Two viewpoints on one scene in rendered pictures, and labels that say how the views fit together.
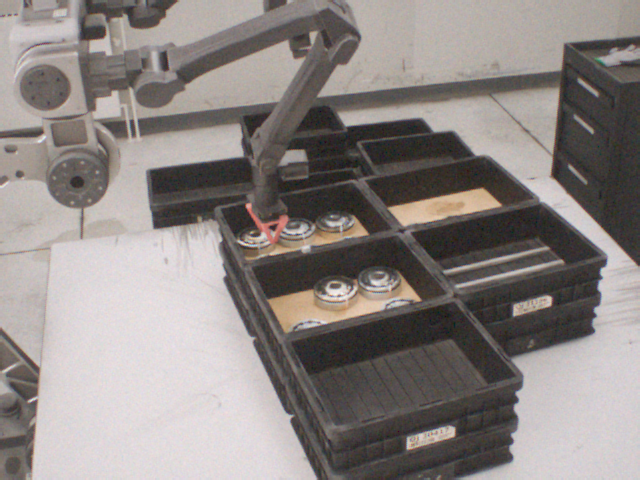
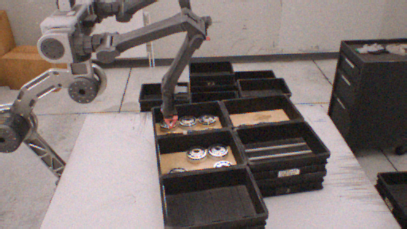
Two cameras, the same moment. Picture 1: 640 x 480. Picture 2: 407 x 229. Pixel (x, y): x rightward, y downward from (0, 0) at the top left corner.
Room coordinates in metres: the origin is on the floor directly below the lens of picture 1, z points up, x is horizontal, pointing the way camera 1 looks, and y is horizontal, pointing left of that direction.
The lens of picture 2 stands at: (0.28, -0.29, 1.98)
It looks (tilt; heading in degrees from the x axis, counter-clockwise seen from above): 32 degrees down; 8
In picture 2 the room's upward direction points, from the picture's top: 1 degrees counter-clockwise
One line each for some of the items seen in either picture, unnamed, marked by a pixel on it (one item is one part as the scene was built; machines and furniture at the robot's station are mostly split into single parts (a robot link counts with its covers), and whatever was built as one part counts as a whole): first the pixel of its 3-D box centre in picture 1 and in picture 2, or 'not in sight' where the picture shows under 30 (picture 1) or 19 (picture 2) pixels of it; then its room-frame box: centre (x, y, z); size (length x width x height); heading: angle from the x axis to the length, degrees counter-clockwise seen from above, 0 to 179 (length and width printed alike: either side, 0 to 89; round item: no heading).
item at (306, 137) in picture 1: (294, 172); (211, 90); (3.30, 0.08, 0.37); 0.40 x 0.30 x 0.45; 101
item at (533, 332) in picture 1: (498, 302); (276, 167); (1.77, -0.44, 0.76); 0.40 x 0.30 x 0.12; 108
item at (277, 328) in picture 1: (346, 284); (198, 152); (1.65, -0.06, 0.92); 0.40 x 0.30 x 0.02; 108
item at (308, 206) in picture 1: (304, 239); (189, 126); (1.93, 0.03, 0.87); 0.40 x 0.30 x 0.11; 108
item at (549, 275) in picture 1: (503, 248); (279, 142); (1.77, -0.44, 0.92); 0.40 x 0.30 x 0.02; 108
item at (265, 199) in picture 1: (266, 194); (168, 105); (1.84, 0.11, 1.06); 0.10 x 0.07 x 0.07; 23
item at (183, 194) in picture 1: (209, 233); (166, 114); (2.83, 0.40, 0.37); 0.40 x 0.30 x 0.45; 101
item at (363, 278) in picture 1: (379, 278); (218, 149); (1.75, -0.15, 0.86); 0.10 x 0.10 x 0.01
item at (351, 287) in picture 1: (335, 288); (196, 152); (1.72, -0.04, 0.86); 0.10 x 0.10 x 0.01
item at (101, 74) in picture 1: (104, 74); (83, 44); (1.62, 0.39, 1.45); 0.09 x 0.08 x 0.12; 11
